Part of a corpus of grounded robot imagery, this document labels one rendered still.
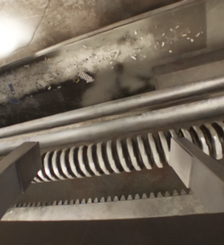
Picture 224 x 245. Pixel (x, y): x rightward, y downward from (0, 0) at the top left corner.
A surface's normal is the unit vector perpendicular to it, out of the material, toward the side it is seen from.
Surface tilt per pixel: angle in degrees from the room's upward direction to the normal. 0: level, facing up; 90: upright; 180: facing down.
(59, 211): 90
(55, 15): 0
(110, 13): 0
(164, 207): 90
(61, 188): 90
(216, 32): 0
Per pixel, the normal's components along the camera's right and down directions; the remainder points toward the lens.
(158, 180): -0.31, -0.76
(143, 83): -0.08, 0.62
